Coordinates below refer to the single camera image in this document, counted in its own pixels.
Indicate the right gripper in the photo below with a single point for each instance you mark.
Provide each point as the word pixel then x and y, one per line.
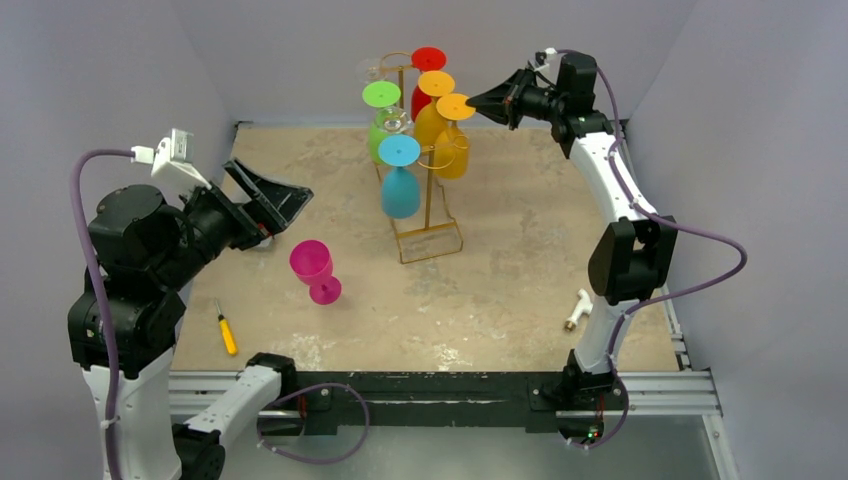
pixel 518 100

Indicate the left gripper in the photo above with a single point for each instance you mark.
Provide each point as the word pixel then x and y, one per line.
pixel 272 203

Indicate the pink wine glass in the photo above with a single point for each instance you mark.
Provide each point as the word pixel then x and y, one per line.
pixel 311 262

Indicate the orange wine glass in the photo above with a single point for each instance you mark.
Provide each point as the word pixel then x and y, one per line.
pixel 452 146
pixel 428 122

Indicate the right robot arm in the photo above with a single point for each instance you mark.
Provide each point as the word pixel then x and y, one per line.
pixel 633 255

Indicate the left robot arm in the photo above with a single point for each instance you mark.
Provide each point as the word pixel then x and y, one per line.
pixel 142 252

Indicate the red wine glass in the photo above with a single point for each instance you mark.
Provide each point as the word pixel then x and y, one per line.
pixel 427 58

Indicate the clear wine glass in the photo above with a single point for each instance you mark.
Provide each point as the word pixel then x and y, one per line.
pixel 392 120
pixel 370 70

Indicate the green wine glass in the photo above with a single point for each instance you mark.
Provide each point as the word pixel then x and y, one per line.
pixel 382 96

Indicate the blue wine glass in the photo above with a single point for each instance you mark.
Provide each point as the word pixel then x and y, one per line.
pixel 400 192

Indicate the far clear wine glass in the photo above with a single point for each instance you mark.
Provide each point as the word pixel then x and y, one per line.
pixel 370 70

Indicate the white plastic pipe fitting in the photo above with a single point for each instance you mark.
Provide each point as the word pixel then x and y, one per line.
pixel 583 307

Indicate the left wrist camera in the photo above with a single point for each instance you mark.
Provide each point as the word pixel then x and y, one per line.
pixel 171 162

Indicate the yellow handled screwdriver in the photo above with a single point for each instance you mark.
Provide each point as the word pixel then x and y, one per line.
pixel 225 331

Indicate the gold wire glass rack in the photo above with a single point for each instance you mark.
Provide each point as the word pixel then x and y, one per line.
pixel 433 231

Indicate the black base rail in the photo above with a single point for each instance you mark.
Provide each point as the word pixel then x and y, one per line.
pixel 537 402

